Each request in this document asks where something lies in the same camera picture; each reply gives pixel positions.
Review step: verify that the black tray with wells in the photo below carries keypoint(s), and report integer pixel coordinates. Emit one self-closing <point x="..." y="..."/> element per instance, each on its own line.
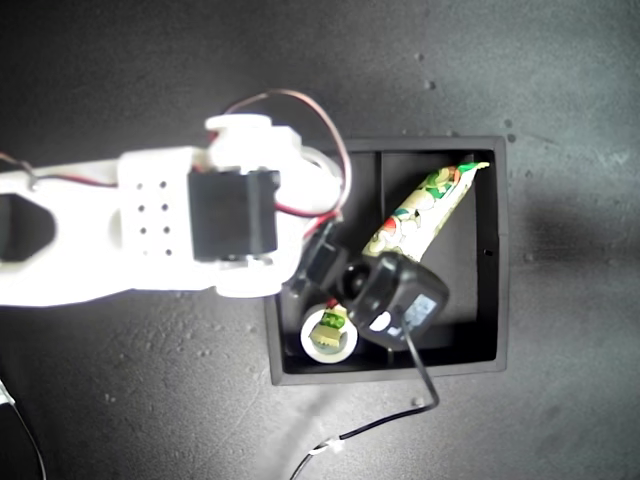
<point x="470" y="310"/>

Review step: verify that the small white plastic piece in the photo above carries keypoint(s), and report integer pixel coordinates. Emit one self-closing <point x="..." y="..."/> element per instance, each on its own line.
<point x="5" y="392"/>

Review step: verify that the small black camera box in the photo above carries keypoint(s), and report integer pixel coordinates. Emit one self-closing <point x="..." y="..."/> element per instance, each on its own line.
<point x="395" y="295"/>

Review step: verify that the snack bar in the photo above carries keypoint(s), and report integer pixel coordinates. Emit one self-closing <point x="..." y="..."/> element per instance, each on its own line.
<point x="425" y="205"/>

